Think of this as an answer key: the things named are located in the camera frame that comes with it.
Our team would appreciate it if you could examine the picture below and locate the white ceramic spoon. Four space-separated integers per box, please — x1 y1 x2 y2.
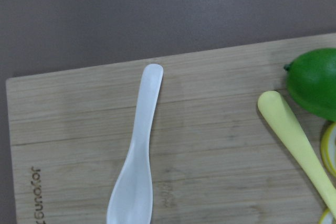
106 63 163 223

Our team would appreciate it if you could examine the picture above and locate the upper lemon slice stack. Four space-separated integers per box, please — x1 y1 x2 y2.
320 122 335 177

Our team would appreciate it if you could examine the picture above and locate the bamboo cutting board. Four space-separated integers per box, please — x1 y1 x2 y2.
6 34 335 223

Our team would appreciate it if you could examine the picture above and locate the yellow plastic knife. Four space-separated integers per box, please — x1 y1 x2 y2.
257 90 335 217

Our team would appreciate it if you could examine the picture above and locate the green lime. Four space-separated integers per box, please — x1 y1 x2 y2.
283 48 335 122

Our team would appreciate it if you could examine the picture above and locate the lower lemon slice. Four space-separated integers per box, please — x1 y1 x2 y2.
318 209 336 224

